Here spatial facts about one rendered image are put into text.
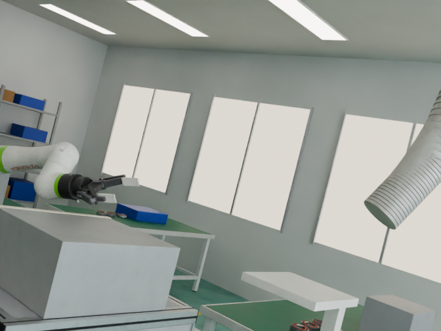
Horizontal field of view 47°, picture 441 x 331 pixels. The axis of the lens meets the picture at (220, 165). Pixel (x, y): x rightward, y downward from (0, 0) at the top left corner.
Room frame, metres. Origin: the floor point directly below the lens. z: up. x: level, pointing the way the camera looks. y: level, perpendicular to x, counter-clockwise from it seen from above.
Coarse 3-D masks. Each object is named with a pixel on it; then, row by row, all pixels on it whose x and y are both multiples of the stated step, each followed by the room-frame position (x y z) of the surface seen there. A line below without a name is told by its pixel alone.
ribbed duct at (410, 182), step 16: (432, 112) 2.04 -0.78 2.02; (432, 128) 2.00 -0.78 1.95; (416, 144) 2.02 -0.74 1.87; (432, 144) 1.98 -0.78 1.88; (416, 160) 1.98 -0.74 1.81; (432, 160) 1.96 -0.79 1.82; (400, 176) 1.97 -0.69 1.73; (416, 176) 1.95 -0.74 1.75; (432, 176) 1.96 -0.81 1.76; (384, 192) 1.97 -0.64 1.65; (400, 192) 1.94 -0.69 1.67; (416, 192) 1.95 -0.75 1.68; (368, 208) 2.06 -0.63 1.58; (384, 208) 1.94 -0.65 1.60; (400, 208) 1.95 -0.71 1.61; (384, 224) 2.06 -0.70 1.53
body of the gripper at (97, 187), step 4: (76, 180) 1.80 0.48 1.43; (80, 180) 1.79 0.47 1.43; (84, 180) 1.79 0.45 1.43; (88, 180) 1.81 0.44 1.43; (92, 180) 1.83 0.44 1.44; (76, 184) 1.79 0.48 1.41; (80, 184) 1.78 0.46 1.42; (84, 184) 1.79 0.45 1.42; (92, 184) 1.80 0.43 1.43; (96, 184) 1.79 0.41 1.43; (100, 184) 1.79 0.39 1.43; (76, 188) 1.78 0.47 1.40; (80, 188) 1.78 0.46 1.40; (84, 188) 1.77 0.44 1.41; (88, 188) 1.77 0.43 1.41; (96, 188) 1.77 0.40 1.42; (100, 188) 1.79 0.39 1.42; (76, 192) 1.79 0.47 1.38; (88, 192) 1.77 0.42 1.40
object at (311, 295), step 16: (256, 272) 2.13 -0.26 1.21; (272, 272) 2.23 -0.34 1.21; (288, 272) 2.33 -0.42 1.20; (272, 288) 1.97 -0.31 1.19; (288, 288) 1.96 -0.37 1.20; (304, 288) 2.04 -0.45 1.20; (320, 288) 2.13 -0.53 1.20; (304, 304) 1.87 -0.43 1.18; (320, 304) 1.87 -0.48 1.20; (336, 304) 1.97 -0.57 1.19; (352, 304) 2.09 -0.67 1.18; (336, 320) 2.05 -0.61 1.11
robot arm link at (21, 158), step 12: (60, 144) 1.92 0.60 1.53; (72, 144) 1.95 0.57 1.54; (12, 156) 2.04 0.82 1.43; (24, 156) 2.01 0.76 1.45; (36, 156) 1.97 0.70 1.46; (48, 156) 1.92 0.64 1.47; (60, 156) 1.89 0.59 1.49; (72, 156) 1.92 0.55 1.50; (12, 168) 2.06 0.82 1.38; (24, 168) 2.04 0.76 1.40; (36, 168) 2.02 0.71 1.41; (72, 168) 1.93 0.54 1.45
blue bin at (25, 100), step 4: (16, 96) 8.03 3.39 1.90; (20, 96) 7.95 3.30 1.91; (24, 96) 7.97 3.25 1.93; (16, 100) 8.00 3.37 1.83; (20, 100) 7.94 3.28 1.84; (24, 100) 7.99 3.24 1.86; (28, 100) 8.04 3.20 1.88; (32, 100) 8.09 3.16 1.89; (36, 100) 8.14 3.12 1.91; (40, 100) 8.19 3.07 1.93; (20, 104) 7.95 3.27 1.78; (24, 104) 8.00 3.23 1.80; (28, 104) 8.05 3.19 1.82; (32, 104) 8.10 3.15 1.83; (36, 104) 8.15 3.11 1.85; (40, 104) 8.20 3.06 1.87; (44, 104) 8.25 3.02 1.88; (36, 108) 8.16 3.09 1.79; (40, 108) 8.21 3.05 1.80
